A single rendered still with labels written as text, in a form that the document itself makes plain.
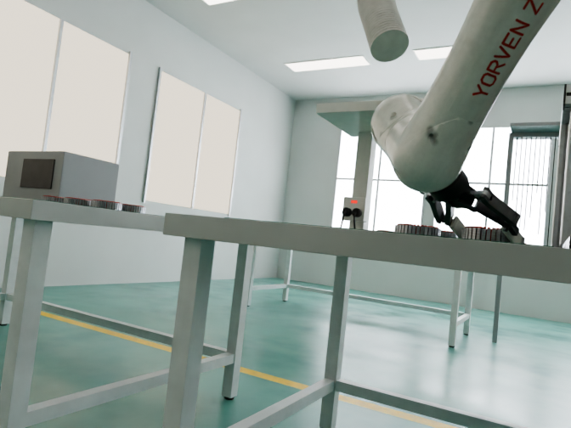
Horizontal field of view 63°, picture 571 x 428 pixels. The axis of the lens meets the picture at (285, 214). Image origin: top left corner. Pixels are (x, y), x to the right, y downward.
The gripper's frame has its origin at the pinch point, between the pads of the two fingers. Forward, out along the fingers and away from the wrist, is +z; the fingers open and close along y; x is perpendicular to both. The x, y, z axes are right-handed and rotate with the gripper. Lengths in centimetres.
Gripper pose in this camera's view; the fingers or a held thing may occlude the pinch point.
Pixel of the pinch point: (489, 236)
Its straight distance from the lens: 109.1
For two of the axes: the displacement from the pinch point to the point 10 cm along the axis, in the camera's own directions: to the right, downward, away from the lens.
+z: 6.5, 6.0, 4.7
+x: 5.0, -8.0, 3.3
